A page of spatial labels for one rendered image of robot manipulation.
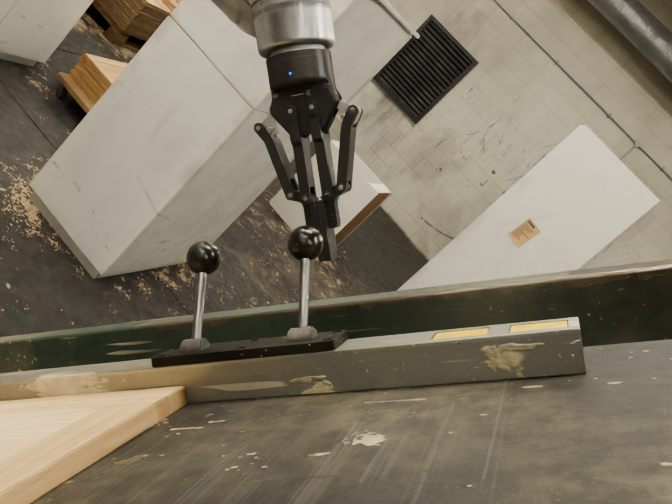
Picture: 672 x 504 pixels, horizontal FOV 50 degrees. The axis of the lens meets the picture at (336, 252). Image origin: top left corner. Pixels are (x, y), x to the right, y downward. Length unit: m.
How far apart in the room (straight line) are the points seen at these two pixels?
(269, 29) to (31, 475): 0.51
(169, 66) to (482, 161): 5.91
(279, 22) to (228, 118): 2.20
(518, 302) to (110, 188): 2.59
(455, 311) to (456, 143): 7.80
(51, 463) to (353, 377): 0.27
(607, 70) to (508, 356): 8.06
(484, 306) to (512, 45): 7.91
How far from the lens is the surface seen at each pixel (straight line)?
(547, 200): 4.14
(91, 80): 4.62
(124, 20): 6.14
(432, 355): 0.66
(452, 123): 8.70
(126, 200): 3.24
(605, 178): 4.15
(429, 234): 8.71
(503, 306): 0.88
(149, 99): 3.20
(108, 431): 0.64
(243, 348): 0.72
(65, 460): 0.60
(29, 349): 1.17
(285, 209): 5.76
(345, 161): 0.81
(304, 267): 0.73
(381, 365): 0.67
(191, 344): 0.75
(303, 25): 0.81
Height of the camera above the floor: 1.76
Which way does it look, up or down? 17 degrees down
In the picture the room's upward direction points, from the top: 46 degrees clockwise
